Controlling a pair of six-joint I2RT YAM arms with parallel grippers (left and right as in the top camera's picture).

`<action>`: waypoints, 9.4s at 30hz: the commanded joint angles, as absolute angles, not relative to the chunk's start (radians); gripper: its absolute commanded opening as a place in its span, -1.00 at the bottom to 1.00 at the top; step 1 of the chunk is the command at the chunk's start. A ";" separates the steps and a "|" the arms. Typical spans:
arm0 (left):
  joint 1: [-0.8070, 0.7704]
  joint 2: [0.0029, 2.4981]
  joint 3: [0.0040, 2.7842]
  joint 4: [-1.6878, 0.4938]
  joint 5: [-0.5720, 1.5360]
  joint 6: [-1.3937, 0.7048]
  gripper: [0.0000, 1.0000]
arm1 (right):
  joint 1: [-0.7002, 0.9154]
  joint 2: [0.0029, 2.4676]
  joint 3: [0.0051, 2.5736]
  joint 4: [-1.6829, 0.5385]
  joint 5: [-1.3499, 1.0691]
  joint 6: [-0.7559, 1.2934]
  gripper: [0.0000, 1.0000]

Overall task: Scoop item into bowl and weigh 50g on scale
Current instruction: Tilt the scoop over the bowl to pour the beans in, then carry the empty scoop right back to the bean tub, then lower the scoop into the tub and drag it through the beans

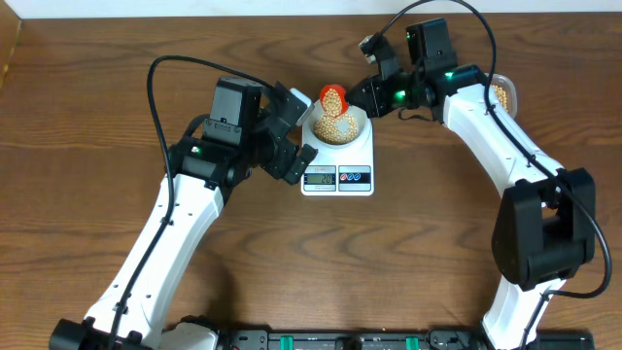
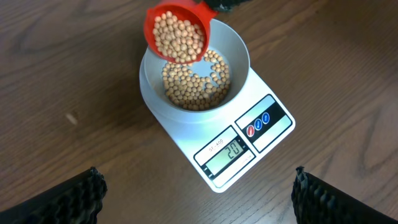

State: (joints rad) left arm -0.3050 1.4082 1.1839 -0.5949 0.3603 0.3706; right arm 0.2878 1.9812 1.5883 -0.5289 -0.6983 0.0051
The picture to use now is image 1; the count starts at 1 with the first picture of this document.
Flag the orange measuring scoop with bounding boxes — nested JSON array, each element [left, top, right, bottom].
[[320, 84, 348, 118]]

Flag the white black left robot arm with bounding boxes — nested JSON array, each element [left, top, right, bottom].
[[49, 77, 317, 350]]

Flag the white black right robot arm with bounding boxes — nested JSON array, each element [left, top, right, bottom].
[[346, 18, 596, 349]]

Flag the white round bowl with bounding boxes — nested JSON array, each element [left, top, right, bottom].
[[309, 99, 365, 142]]

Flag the soybeans in orange scoop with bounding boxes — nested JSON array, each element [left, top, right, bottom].
[[321, 87, 344, 118]]

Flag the soybeans in white bowl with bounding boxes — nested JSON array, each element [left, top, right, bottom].
[[313, 113, 359, 145]]

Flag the white digital kitchen scale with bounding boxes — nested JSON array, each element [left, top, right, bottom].
[[300, 101, 374, 196]]

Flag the pile of soybeans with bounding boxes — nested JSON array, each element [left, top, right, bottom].
[[492, 85, 509, 112]]

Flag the clear plastic container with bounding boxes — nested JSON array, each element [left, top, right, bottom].
[[491, 74, 518, 119]]

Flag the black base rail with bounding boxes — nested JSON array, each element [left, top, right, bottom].
[[159, 315, 597, 350]]

